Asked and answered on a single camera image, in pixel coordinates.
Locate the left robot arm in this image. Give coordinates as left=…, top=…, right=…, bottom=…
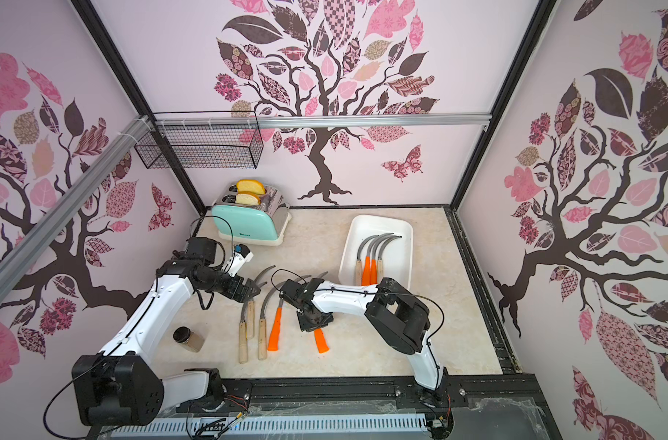
left=68, top=238, right=260, bottom=434

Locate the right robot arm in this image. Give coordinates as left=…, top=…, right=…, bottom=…
left=279, top=277, right=443, bottom=392

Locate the white storage box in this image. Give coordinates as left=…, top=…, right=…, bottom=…
left=339, top=214, right=414, bottom=288

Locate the small jar with black lid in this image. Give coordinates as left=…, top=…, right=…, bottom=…
left=173, top=326, right=205, bottom=353

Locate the mint green toaster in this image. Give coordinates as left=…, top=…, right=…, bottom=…
left=210, top=183, right=292, bottom=246

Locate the pale bread slice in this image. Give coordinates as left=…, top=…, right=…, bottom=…
left=235, top=192, right=262, bottom=206

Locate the yellow bread slice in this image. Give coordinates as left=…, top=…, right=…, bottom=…
left=236, top=179, right=267, bottom=196

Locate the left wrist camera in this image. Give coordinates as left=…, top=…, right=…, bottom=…
left=225, top=244, right=253, bottom=277

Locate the black wire basket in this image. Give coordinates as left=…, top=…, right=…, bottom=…
left=134, top=110, right=265, bottom=170

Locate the white cable duct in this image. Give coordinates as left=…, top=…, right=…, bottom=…
left=110, top=414, right=429, bottom=439

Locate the aluminium rail back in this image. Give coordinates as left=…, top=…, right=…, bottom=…
left=154, top=113, right=492, bottom=128

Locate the aluminium rail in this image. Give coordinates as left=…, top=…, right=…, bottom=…
left=154, top=113, right=492, bottom=128
left=0, top=115, right=153, bottom=305

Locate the aluminium rail left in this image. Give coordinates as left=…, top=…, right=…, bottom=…
left=0, top=115, right=153, bottom=305

